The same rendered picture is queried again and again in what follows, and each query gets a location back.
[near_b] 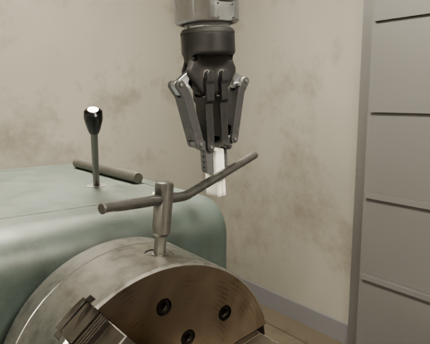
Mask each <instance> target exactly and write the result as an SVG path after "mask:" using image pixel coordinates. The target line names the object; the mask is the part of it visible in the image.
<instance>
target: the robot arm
mask: <svg viewBox="0 0 430 344"><path fill-rule="evenodd" d="M173 13H174V23H175V25H176V26H178V27H184V30H182V32H181V33H180V39H181V50H182V56H183V58H184V65H183V67H182V74H181V75H180V76H179V77H178V78H177V79H176V80H174V81H169V82H168V88H169V90H170V91H171V93H172V94H173V96H174V97H175V101H176V104H177V108H178V111H179V114H180V118H181V121H182V125H183V129H184V133H185V136H186V140H187V144H188V146H189V147H193V148H196V149H198V150H199V151H200V152H201V170H202V172H203V173H205V178H208V177H209V176H211V175H213V174H215V173H217V172H219V171H220V170H222V169H224V168H225V167H228V164H227V150H228V149H231V148H232V145H231V144H232V143H237V141H238V136H239V130H240V121H241V115H242V106H243V101H244V92H245V91H246V88H247V86H248V83H249V79H248V77H242V76H240V75H239V74H238V73H237V72H236V71H235V65H234V62H233V55H234V53H235V30H234V29H233V27H230V25H233V24H236V23H237V22H238V21H239V2H238V0H173ZM190 88H191V89H192V91H193V99H192V95H191V93H190V91H189V89H190ZM217 95H219V96H217ZM203 96H205V97H203ZM194 103H195V104H196V110H195V105H194ZM206 194H207V195H211V196H214V197H223V196H225V195H226V188H225V178H223V179H222V180H220V181H219V182H216V183H215V184H214V185H212V186H210V187H209V188H207V189H206Z"/></svg>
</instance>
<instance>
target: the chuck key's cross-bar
mask: <svg viewBox="0 0 430 344"><path fill-rule="evenodd" d="M257 157H258V153H257V152H251V153H250V154H248V155H246V156H245V157H243V158H241V159H239V160H237V161H236V162H234V163H233V164H231V165H229V166H228V167H225V168H224V169H222V170H220V171H219V172H217V173H215V174H213V175H211V176H209V177H208V178H206V179H205V180H203V181H201V182H199V183H198V184H196V185H194V186H192V187H191V188H189V189H187V190H185V191H183V192H174V193H173V203H177V202H181V201H186V200H189V199H191V198H192V197H194V196H195V195H197V194H199V193H200V192H202V191H204V190H205V189H207V188H209V187H210V186H212V185H214V184H215V183H216V182H219V181H220V180H222V179H223V178H225V177H227V176H228V175H230V174H232V173H233V172H235V171H237V170H238V169H240V168H242V167H243V166H244V165H246V164H248V163H250V162H251V161H253V160H254V159H256V158H257ZM162 202H163V199H162V197H161V196H160V195H153V196H147V197H137V198H132V199H122V200H116V201H107V202H102V203H99V205H98V211H99V213H101V214H110V213H114V212H123V211H127V210H135V209H139V208H144V207H151V206H156V205H161V204H162Z"/></svg>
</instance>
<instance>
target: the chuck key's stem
mask: <svg viewBox="0 0 430 344"><path fill-rule="evenodd" d="M173 189H174V183H173V182H171V181H164V180H158V181H156V182H155V189H154V195H160V196H161V197H162V199H163V202H162V204H161V205H156V206H154V208H153V219H152V233H153V234H154V236H155V239H154V253H152V255H157V256H160V257H161V256H164V255H167V254H166V244H167V236H168V235H169V234H170V233H171V217H172V207H173Z"/></svg>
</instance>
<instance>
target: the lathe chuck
mask: <svg viewBox="0 0 430 344"><path fill-rule="evenodd" d="M152 250H154V243H146V244H135V245H131V246H125V247H122V248H118V249H116V250H112V251H111V252H108V253H105V254H103V255H101V256H99V257H97V258H95V259H93V260H92V261H90V262H88V263H86V264H85V265H83V266H82V267H80V268H79V269H78V270H76V271H75V272H73V273H72V274H71V275H69V277H68V278H66V279H65V280H64V281H63V282H61V283H60V284H59V285H58V286H57V287H56V288H55V289H54V290H53V291H52V292H51V293H50V294H49V295H48V297H47V298H46V299H45V300H44V301H43V303H41V305H40V306H39V307H38V309H37V310H36V312H35V313H34V314H33V316H32V317H31V319H30V320H29V322H28V323H27V325H26V326H25V329H24V330H23V332H22V334H21V336H20V338H19V340H18V342H17V344H71V343H70V342H69V341H68V340H67V339H65V338H64V337H61V338H60V340H59V339H58V338H59V337H60V336H61V335H62V333H61V331H62V330H63V329H64V328H65V326H66V325H67V324H68V323H69V322H70V321H71V319H72V318H73V317H74V316H75V315H76V314H77V313H78V312H79V311H80V310H81V309H82V307H83V306H84V305H85V304H86V303H87V302H88V303H90V302H91V301H92V300H93V299H94V301H93V302H92V303H91V304H92V305H93V306H94V307H95V308H96V309H98V310H99V311H100V312H101V313H102V314H103V315H104V316H105V317H106V318H108V319H109V320H110V321H111V322H112V323H113V324H115V325H116V326H117V327H118V328H119V329H120V330H121V331H122V332H123V333H125V334H126V335H127V336H128V337H129V338H131V339H132V340H133V341H134V342H135V343H136V344H234V343H235V342H237V341H239V340H240V339H242V338H244V337H245V336H247V335H248V334H250V333H252V332H253V331H255V330H256V329H258V328H260V327H262V326H263V325H265V324H266V319H265V317H264V314H263V310H262V308H261V305H260V303H259V301H258V299H257V297H256V296H255V294H254V293H253V291H252V290H251V288H250V287H249V286H248V285H247V284H246V283H245V282H244V281H243V280H242V279H241V278H240V277H239V276H237V275H236V274H234V273H233V272H231V271H229V270H227V269H225V268H223V267H221V266H218V265H216V264H215V263H212V262H211V261H208V260H206V259H204V258H202V257H199V256H197V255H195V254H193V253H190V252H188V251H187V250H184V249H182V248H179V247H176V246H172V245H168V244H166V251H167V252H170V253H172V254H173V256H170V257H150V256H147V255H146V253H147V252H149V251H152Z"/></svg>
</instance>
